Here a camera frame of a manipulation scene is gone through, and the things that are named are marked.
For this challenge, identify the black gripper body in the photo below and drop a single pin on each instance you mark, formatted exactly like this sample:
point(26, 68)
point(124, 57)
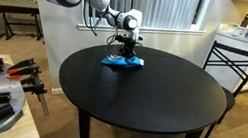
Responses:
point(128, 46)

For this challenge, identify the black bottle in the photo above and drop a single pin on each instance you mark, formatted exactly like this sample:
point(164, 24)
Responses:
point(246, 20)

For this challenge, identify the black keyboard stand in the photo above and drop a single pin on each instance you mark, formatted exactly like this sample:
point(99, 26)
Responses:
point(6, 25)

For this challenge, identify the clear plastic container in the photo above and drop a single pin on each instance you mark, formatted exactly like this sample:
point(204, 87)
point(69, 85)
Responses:
point(226, 28)

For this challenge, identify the black piano keyboard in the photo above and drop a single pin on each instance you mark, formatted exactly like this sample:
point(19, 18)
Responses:
point(9, 8)

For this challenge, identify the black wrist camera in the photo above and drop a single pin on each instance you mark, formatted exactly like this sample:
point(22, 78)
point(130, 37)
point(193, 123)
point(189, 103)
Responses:
point(125, 39)

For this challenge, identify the blue towel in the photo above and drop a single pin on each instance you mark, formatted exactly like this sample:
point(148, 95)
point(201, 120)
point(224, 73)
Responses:
point(121, 62)

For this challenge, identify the white cup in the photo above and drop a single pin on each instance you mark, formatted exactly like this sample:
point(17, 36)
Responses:
point(239, 32)

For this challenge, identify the wooden stick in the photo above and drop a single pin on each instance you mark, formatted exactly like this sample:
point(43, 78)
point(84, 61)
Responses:
point(44, 104)

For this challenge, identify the white vertical window blinds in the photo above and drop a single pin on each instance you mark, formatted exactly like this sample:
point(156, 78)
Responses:
point(168, 5)

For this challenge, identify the white window sill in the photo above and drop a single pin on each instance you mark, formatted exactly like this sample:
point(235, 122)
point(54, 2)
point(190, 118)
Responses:
point(171, 30)

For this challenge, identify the black metal chair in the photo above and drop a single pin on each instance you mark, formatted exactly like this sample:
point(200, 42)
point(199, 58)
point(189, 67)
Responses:
point(238, 50)

